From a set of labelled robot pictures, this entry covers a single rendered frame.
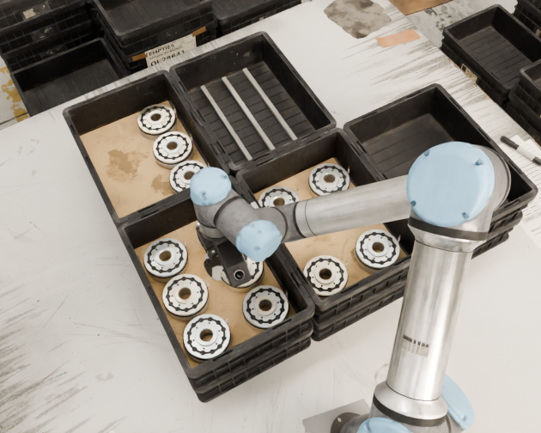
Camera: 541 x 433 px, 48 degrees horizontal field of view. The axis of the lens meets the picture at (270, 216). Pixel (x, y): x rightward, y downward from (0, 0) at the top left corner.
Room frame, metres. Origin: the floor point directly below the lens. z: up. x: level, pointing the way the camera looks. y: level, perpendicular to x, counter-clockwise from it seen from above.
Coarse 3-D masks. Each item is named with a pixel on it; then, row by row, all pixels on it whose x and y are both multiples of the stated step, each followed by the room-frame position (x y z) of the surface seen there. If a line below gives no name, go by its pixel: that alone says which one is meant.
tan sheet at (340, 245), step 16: (304, 176) 0.90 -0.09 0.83; (304, 192) 0.85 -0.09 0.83; (304, 240) 0.72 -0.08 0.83; (320, 240) 0.71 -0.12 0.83; (336, 240) 0.71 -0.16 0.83; (352, 240) 0.71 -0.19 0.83; (304, 256) 0.67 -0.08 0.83; (336, 256) 0.67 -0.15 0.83; (352, 256) 0.66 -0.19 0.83; (400, 256) 0.66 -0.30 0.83; (352, 272) 0.62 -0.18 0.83; (368, 272) 0.62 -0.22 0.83
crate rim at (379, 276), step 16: (336, 128) 0.97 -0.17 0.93; (304, 144) 0.93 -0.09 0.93; (352, 144) 0.92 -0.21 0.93; (272, 160) 0.88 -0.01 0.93; (240, 176) 0.84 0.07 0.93; (288, 256) 0.62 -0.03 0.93; (384, 272) 0.57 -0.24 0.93; (352, 288) 0.54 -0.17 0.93; (320, 304) 0.50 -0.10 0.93; (336, 304) 0.51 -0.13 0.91
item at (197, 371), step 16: (240, 192) 0.79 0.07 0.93; (160, 208) 0.76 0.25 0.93; (128, 224) 0.72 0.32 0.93; (128, 240) 0.68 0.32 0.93; (144, 272) 0.60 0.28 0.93; (288, 272) 0.58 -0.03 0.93; (304, 288) 0.54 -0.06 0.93; (160, 304) 0.52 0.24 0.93; (288, 320) 0.47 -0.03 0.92; (304, 320) 0.48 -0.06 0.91; (256, 336) 0.44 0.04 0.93; (272, 336) 0.44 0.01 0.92; (176, 352) 0.42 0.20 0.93; (224, 352) 0.41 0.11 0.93; (240, 352) 0.41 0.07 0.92; (192, 368) 0.38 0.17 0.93; (208, 368) 0.38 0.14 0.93
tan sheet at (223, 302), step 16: (192, 224) 0.77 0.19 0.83; (192, 240) 0.73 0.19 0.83; (192, 256) 0.69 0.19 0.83; (192, 272) 0.64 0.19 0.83; (160, 288) 0.61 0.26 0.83; (224, 288) 0.60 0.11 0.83; (224, 304) 0.56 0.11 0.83; (240, 304) 0.56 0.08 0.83; (176, 320) 0.52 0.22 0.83; (240, 320) 0.52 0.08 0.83; (176, 336) 0.49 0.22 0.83; (208, 336) 0.48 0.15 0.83; (240, 336) 0.48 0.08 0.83
